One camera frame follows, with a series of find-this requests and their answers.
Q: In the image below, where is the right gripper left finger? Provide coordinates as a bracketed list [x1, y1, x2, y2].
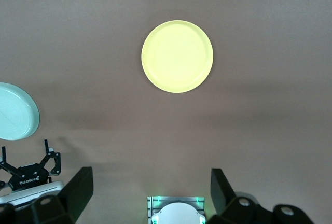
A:
[0, 166, 94, 224]

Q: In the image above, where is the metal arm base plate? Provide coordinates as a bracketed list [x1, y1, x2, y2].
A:
[147, 195, 208, 224]

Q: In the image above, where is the pale green plate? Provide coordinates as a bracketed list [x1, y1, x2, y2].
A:
[0, 82, 41, 141]

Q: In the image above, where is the brown table cover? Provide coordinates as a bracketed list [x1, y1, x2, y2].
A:
[0, 0, 332, 224]

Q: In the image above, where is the yellow plate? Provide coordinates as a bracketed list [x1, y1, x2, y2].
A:
[141, 20, 215, 94]

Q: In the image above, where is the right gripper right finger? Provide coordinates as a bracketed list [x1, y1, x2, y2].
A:
[207, 168, 314, 224]

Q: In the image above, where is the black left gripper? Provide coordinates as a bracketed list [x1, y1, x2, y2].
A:
[0, 139, 62, 191]

